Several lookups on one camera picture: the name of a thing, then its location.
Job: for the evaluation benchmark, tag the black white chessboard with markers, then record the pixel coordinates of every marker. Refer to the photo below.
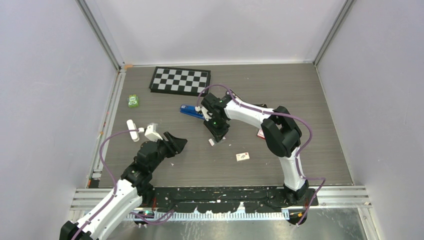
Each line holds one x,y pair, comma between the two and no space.
180,81

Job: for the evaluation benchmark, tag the white stapler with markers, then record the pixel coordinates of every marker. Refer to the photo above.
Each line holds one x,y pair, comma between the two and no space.
133,130

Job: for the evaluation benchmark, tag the green toy block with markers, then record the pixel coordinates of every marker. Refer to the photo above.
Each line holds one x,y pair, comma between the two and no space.
133,101

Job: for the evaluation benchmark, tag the black stapler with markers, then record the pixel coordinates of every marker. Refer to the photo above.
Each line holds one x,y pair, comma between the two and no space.
261,106

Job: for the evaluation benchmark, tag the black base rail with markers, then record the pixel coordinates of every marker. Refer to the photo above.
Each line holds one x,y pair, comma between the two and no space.
224,199

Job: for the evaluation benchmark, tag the slotted cable duct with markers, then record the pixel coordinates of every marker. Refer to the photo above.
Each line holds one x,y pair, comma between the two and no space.
228,216

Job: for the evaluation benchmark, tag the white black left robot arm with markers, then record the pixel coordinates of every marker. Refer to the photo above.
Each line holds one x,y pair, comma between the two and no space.
129,192

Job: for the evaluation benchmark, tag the white staple box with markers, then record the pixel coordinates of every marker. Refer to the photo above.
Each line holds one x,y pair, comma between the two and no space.
242,156

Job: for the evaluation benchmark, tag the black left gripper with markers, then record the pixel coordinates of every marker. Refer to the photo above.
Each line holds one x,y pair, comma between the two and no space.
174,145

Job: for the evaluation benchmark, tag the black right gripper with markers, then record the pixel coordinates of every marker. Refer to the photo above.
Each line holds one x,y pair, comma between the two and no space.
218,134

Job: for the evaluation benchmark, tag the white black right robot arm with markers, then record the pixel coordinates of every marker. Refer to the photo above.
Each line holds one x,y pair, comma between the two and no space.
281,133

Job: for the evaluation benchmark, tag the red staple box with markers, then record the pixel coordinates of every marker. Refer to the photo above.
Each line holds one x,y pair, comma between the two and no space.
260,134

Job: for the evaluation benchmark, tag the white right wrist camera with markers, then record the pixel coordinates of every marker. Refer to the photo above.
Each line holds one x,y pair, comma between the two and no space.
202,113

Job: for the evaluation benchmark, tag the blue stapler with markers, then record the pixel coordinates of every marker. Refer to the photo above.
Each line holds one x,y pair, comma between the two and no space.
190,110

